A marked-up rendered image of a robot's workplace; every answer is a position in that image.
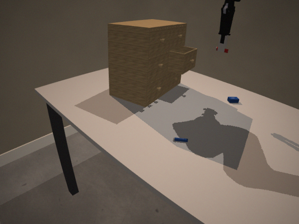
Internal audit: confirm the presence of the brown wooden chest of drawers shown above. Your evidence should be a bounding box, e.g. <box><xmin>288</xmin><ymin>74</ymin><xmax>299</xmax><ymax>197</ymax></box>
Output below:
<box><xmin>108</xmin><ymin>19</ymin><xmax>187</xmax><ymax>107</ymax></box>

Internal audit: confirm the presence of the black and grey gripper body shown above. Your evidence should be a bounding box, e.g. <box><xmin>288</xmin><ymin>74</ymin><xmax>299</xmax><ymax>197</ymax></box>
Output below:
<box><xmin>224</xmin><ymin>0</ymin><xmax>241</xmax><ymax>15</ymax></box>

